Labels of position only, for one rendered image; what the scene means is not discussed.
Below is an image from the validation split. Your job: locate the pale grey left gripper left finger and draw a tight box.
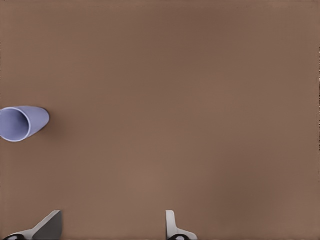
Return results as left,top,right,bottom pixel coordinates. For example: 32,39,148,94
1,209,63,240

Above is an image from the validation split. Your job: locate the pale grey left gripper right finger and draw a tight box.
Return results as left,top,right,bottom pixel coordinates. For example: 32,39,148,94
165,210,198,240

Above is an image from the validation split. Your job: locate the purple cup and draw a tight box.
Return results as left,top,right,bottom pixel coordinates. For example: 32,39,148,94
0,105,50,143

